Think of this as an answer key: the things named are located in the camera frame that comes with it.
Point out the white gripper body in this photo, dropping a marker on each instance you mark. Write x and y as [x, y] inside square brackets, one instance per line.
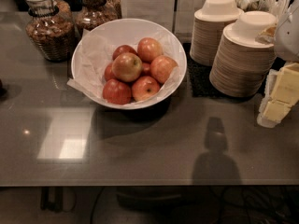
[288, 39]

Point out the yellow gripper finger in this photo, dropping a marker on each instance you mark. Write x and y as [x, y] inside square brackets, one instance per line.
[286, 88]
[271, 112]

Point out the red-yellow apple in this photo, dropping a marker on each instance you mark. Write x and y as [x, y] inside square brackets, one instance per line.
[127, 67]

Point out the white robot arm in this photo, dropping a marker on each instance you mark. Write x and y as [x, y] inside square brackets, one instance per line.
[286, 39]

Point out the right orange-red apple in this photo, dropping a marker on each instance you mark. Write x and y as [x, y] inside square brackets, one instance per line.
[162, 67]

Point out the back right red apple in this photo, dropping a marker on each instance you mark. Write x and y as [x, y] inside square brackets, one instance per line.
[148, 49]

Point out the middle hidden red apple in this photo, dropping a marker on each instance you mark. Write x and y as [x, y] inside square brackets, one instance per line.
[145, 69]

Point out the front right red apple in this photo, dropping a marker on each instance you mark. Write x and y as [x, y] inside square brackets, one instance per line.
[144, 88]

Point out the white bowl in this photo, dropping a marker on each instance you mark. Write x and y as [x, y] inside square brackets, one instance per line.
[124, 31]

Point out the back left dark red apple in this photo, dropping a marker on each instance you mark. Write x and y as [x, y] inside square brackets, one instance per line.
[122, 49]

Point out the front left red apple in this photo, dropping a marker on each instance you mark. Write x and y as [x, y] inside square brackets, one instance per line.
[117, 92]

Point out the left small red apple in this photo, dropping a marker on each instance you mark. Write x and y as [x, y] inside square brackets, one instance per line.
[108, 74]

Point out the front stack of paper bowls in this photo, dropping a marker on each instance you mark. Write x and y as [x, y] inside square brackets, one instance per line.
[241, 62]

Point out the stack of paper bowls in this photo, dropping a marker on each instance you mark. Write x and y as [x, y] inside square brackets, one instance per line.
[241, 62]
[208, 24]

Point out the back stack of paper bowls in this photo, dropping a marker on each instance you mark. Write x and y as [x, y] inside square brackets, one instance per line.
[208, 24]

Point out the black rubber mat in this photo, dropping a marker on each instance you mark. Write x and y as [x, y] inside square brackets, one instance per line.
[199, 78]

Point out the white paper sign right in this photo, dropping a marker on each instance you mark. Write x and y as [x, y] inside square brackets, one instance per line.
[199, 0]

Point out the right glass cereal jar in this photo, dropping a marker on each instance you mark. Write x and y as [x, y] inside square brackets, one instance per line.
[93, 14]

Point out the glass cereal jar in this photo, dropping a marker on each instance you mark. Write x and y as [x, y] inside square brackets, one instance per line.
[50, 30]
[93, 14]

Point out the white paper liner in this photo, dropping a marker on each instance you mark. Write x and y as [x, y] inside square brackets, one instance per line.
[93, 62]

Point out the left glass cereal jar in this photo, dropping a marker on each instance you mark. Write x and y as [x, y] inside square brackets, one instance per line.
[50, 30]

